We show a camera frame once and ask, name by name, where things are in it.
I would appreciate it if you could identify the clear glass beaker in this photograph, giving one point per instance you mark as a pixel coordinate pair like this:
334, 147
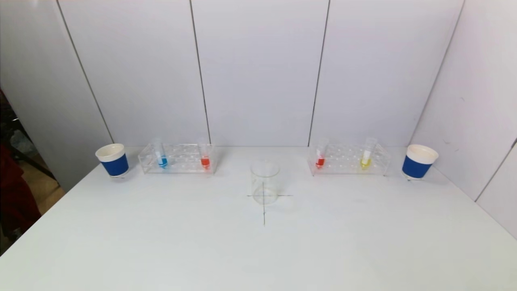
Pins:
264, 178

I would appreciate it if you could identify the blue pigment test tube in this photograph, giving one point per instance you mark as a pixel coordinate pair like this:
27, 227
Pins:
162, 162

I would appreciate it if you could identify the blue white paper cup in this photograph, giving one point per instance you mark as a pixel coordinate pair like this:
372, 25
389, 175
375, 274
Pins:
115, 165
416, 167

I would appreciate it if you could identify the red pigment test tube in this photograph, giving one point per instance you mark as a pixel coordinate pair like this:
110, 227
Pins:
320, 162

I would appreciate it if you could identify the orange pigment test tube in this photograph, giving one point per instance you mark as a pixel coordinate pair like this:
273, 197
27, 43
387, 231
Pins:
205, 162

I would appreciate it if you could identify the yellow pigment test tube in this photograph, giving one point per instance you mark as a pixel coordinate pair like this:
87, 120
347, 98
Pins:
366, 162

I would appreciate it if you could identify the clear acrylic test tube rack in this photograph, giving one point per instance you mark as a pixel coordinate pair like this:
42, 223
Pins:
343, 160
182, 162

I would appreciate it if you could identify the dark red garment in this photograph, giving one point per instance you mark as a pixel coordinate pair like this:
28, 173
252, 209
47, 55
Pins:
12, 194

